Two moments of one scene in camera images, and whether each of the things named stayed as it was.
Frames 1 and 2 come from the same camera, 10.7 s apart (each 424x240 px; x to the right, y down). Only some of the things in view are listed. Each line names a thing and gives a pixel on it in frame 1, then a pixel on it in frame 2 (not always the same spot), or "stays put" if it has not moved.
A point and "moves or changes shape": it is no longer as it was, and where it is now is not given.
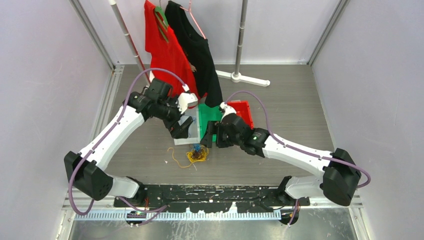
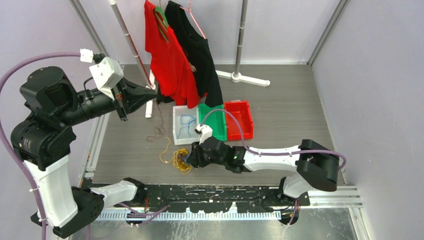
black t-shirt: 198,51 stays put
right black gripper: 214,127 → 195,158
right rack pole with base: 236,76 stays put
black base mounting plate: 255,198 stays put
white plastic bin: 194,129 stays put
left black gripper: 177,131 → 131,96
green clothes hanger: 162,21 stays put
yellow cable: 193,156 moves or changes shape
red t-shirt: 168,63 stays put
